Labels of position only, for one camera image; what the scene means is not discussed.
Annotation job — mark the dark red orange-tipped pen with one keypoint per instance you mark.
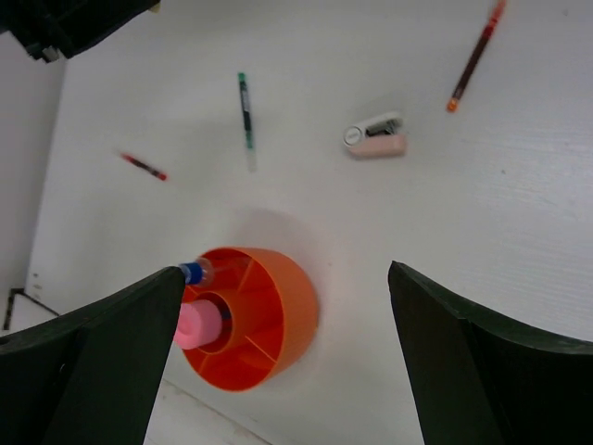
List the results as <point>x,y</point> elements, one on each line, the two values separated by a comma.
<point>474,58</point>

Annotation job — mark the pink-capped patterned bottle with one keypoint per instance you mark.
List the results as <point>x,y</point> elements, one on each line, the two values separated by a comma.
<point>199,323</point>

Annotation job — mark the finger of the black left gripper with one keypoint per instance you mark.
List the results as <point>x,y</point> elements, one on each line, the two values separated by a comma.
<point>51,29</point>

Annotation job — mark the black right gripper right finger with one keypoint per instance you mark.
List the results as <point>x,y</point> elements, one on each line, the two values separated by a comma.
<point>480,377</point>

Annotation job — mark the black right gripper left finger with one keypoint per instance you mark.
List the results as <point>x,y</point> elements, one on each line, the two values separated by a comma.
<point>91,376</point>

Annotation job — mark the orange round organizer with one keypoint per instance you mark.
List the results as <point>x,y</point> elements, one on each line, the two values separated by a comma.
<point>269,311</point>

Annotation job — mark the red gel pen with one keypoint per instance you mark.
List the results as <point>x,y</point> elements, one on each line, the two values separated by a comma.
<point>162,176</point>

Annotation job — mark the green gel pen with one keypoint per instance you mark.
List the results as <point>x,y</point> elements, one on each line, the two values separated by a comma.
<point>244,97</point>

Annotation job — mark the pink white mini stapler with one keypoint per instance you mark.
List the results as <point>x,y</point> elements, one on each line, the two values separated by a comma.
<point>375,138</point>

